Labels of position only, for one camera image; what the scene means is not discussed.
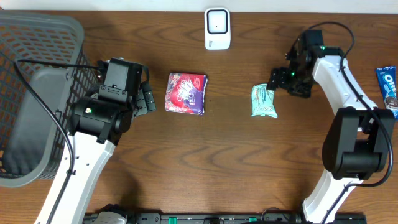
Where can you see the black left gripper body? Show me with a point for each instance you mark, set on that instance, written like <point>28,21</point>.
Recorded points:
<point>146,98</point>

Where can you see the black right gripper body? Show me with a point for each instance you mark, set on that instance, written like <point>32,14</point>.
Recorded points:
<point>297,82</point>

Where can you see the red purple snack bag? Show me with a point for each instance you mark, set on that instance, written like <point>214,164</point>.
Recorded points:
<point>185,93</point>

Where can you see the light teal snack packet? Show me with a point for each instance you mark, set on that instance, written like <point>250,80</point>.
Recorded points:
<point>262,101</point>

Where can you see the blue snack wrapper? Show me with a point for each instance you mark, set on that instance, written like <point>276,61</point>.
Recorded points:
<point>387,82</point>

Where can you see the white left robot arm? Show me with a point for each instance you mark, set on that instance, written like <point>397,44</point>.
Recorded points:
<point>96,124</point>

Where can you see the grey plastic mesh basket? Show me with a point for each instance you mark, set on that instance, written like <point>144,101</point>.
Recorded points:
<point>31,143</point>

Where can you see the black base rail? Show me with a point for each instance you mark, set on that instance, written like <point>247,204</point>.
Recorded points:
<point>156,218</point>

